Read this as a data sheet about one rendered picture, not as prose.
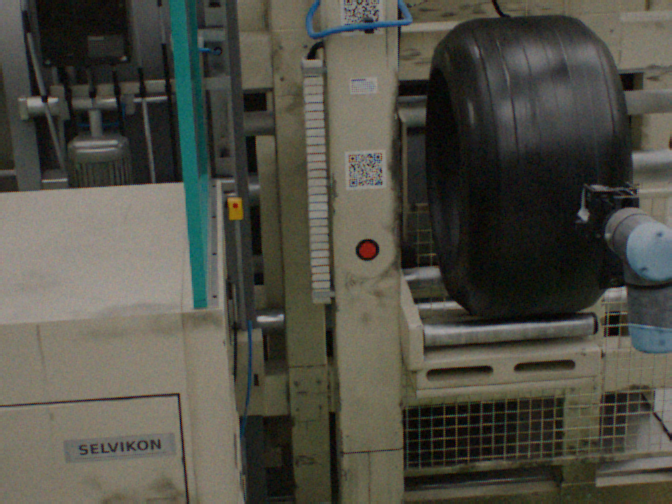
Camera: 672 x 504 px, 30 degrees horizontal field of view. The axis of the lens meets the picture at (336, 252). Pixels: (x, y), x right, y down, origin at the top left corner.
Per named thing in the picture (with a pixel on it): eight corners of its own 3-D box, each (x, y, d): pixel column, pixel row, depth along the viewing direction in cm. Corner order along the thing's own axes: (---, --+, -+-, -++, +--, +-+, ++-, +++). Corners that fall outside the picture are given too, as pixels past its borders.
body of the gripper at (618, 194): (627, 181, 200) (652, 196, 189) (626, 233, 202) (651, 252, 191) (580, 183, 200) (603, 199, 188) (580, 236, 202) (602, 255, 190)
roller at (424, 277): (398, 275, 263) (395, 265, 267) (398, 293, 265) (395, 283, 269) (561, 264, 266) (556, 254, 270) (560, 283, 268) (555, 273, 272)
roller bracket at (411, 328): (409, 373, 236) (408, 325, 233) (382, 290, 273) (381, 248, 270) (426, 371, 237) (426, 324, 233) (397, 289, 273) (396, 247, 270)
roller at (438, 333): (418, 332, 237) (415, 319, 241) (418, 351, 239) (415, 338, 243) (599, 319, 240) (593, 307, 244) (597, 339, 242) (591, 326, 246)
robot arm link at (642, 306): (705, 335, 186) (700, 264, 184) (667, 361, 179) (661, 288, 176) (658, 328, 192) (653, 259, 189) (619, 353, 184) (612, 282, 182)
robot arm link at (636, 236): (636, 292, 176) (631, 234, 174) (613, 271, 186) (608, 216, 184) (691, 283, 176) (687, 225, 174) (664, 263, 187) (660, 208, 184)
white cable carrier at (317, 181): (313, 303, 243) (303, 61, 225) (311, 293, 247) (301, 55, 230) (335, 302, 243) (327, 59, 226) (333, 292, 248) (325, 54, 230)
